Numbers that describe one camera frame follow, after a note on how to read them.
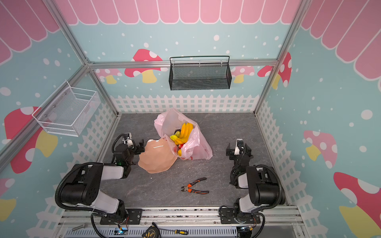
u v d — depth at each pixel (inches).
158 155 38.0
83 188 17.9
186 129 39.3
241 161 25.7
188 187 32.6
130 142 32.1
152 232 26.9
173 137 34.2
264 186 18.1
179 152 35.8
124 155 28.4
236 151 31.2
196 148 26.9
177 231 27.5
